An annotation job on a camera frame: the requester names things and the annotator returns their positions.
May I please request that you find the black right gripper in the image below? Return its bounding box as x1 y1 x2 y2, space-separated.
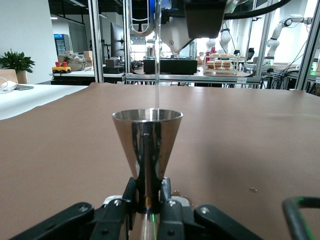
161 0 226 39

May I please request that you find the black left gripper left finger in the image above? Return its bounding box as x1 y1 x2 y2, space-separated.
9 176 138 240

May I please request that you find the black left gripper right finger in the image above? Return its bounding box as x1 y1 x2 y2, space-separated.
158 176 263 240

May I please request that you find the steel double-cone jigger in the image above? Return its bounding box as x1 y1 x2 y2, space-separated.
111 108 184 240

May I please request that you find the spilled liquid puddle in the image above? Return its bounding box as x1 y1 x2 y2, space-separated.
171 189 195 210

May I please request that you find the white bread rack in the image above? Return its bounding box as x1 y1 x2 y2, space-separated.
203 52 240 76

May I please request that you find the long black box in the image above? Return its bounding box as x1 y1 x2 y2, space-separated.
143 58 199 75

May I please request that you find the slim black display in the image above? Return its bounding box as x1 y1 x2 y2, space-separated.
110 21 125 59

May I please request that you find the brown table mat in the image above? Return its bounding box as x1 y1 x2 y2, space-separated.
0 81 320 240

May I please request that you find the cardboard box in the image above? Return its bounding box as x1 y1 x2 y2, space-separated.
83 50 94 66

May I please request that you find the brown cloth sack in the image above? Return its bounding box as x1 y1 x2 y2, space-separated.
62 54 88 73

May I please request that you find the blue glass-door fridge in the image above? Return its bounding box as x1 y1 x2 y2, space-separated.
53 33 68 57

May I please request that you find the yellow box with red buttons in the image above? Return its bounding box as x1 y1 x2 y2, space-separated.
51 61 72 75

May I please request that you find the white power adapter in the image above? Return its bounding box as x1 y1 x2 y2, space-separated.
0 79 18 91

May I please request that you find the light wooden planter box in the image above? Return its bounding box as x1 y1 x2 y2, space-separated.
0 69 29 85

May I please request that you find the green potted plant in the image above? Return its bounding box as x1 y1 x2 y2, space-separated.
0 48 36 74

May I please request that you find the aluminium frame post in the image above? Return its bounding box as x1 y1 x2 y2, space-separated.
121 0 132 86
251 11 274 89
294 0 320 91
87 0 105 84

